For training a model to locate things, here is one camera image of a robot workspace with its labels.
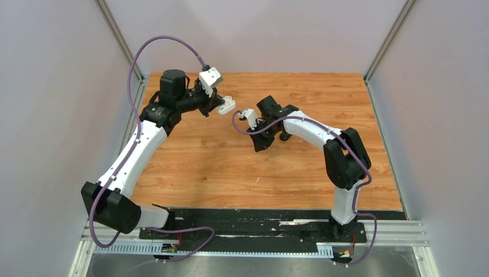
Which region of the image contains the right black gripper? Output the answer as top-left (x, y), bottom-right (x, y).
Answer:
top-left (247, 120), bottom-right (280, 152)

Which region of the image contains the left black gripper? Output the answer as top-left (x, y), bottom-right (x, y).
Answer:
top-left (176, 80), bottom-right (224, 117)

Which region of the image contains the black charging case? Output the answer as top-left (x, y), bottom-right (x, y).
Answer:
top-left (280, 132), bottom-right (292, 141)

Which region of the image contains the white charging case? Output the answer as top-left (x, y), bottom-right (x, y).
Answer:
top-left (216, 96), bottom-right (236, 115)

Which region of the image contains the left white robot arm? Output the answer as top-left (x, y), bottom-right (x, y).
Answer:
top-left (81, 66), bottom-right (235, 238)

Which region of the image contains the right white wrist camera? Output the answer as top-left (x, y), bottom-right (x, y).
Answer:
top-left (239, 108), bottom-right (258, 130)

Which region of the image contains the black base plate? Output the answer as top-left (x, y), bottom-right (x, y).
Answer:
top-left (139, 208), bottom-right (367, 253)

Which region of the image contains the slotted cable duct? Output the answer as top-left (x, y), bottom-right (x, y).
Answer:
top-left (93, 242), bottom-right (334, 259)

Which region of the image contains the aluminium frame rail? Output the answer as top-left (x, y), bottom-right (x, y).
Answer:
top-left (69, 218), bottom-right (439, 276)

